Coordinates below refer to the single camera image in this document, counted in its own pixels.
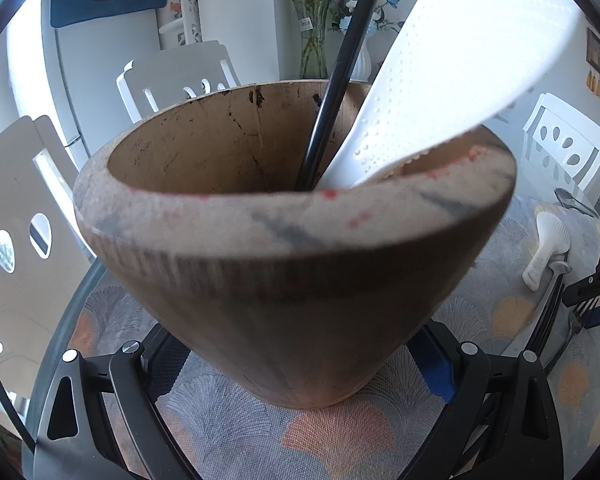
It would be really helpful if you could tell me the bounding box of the large white rice paddle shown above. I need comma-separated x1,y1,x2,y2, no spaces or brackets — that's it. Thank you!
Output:
322,0,583,188

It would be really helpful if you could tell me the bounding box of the metal fork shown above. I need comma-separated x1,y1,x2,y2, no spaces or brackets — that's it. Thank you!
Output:
542,297,600,376

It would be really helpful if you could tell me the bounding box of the small ribbed white rice paddle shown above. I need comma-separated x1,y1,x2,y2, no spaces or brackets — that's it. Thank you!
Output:
522,211,572,292

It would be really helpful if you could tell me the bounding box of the framed wall picture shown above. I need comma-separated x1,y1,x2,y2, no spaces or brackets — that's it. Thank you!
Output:
586,27,600,81

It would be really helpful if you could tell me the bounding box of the white chair with oval holes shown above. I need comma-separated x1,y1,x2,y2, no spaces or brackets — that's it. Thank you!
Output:
0,115,96,361
522,92,600,193
117,40,241,123

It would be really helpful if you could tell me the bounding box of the white ornate furniture piece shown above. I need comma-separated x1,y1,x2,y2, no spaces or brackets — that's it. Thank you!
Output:
159,0,203,50

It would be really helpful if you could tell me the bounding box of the bamboo utensil holder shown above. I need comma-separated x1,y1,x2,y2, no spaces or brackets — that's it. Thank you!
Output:
72,79,518,409

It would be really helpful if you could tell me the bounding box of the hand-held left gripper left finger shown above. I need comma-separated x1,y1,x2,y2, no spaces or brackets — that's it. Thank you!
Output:
32,322,201,480

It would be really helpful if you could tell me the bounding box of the white vase with blue flowers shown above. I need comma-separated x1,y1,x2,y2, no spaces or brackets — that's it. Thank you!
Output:
336,0,402,83

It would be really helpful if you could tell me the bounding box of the glass vase with green stems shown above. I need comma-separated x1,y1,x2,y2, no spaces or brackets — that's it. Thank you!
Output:
275,0,362,79

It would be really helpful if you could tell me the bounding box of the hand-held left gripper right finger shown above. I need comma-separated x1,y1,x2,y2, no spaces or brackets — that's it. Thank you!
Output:
405,317,566,480

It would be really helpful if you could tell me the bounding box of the fan-patterned tablecloth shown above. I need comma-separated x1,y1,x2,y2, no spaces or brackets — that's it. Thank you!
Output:
72,195,600,480

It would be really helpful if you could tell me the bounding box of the plain metal spoon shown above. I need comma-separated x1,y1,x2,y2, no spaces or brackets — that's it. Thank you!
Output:
554,187,597,218

